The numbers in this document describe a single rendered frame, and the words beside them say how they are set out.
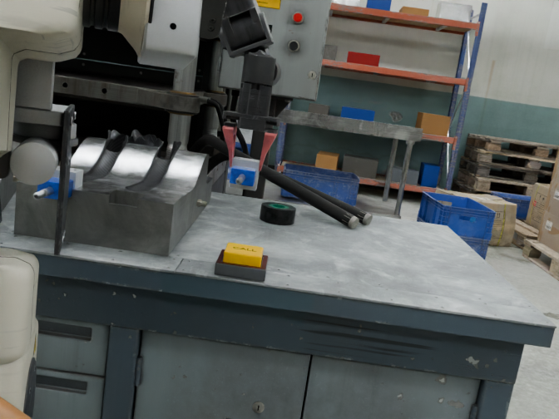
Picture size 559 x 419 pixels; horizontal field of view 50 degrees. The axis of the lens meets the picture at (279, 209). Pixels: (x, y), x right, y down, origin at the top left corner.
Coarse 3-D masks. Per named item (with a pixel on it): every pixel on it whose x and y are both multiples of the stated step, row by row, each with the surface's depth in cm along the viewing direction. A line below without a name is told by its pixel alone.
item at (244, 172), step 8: (232, 160) 111; (240, 160) 110; (248, 160) 110; (256, 160) 112; (232, 168) 107; (240, 168) 108; (248, 168) 110; (256, 168) 111; (232, 176) 107; (240, 176) 103; (248, 176) 107; (256, 176) 111; (232, 184) 111; (240, 184) 102; (248, 184) 107; (256, 184) 111
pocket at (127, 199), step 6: (114, 192) 103; (120, 192) 103; (126, 192) 103; (132, 192) 103; (114, 198) 103; (120, 198) 104; (126, 198) 104; (132, 198) 104; (138, 198) 104; (114, 204) 99; (120, 204) 104; (126, 204) 104; (132, 204) 104
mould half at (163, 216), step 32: (128, 160) 124; (192, 160) 127; (32, 192) 99; (96, 192) 99; (160, 192) 107; (192, 192) 118; (32, 224) 100; (96, 224) 100; (128, 224) 100; (160, 224) 100
